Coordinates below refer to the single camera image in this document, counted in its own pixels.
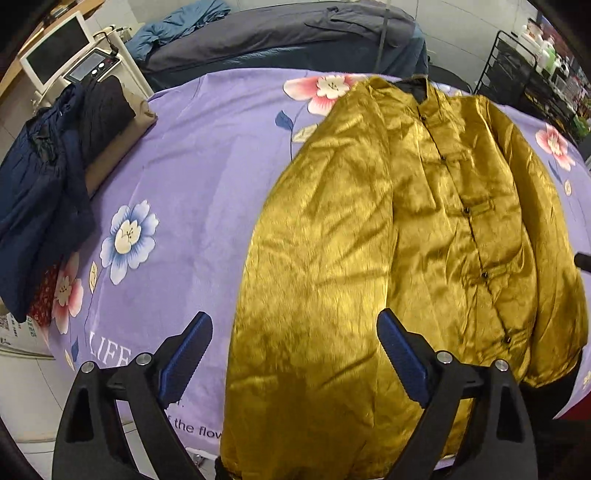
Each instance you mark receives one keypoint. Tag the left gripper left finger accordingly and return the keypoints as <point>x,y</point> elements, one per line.
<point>91,443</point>

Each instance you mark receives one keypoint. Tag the blue crumpled quilt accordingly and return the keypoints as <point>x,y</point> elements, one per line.
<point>178,24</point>

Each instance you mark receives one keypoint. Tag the brown folded garment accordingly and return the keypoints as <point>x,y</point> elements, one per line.
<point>105,163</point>

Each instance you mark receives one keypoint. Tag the dark folded clothes pile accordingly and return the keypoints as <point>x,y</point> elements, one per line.
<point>45,207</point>

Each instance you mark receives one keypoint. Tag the green bottle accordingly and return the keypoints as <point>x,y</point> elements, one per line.
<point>552,60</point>

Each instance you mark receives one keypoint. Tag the black round stool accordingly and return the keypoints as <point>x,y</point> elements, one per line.
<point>443,76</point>

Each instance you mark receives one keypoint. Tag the grey metal pole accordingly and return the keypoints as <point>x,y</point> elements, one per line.
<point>383,36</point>

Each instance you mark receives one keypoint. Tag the grey blanket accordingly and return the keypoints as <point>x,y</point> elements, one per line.
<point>258,29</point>

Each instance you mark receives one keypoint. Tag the white control unit machine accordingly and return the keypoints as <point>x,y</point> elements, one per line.
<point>106,57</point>

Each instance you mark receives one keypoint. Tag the black wire trolley rack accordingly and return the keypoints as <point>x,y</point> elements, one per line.
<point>510,78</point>

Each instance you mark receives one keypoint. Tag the white monitor screen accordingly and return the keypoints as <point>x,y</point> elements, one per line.
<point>54,50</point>

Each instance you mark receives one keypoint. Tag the purple floral bed sheet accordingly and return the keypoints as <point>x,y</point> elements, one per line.
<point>175,218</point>

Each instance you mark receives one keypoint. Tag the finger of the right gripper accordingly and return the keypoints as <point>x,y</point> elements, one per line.
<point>583,261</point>

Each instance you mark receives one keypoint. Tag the gold satin padded jacket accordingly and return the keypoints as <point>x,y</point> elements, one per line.
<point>404,198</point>

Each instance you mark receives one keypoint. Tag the massage bed teal cover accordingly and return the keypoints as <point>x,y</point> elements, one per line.
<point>349,55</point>

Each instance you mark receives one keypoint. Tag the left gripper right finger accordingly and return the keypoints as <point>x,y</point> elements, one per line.
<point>498,442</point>

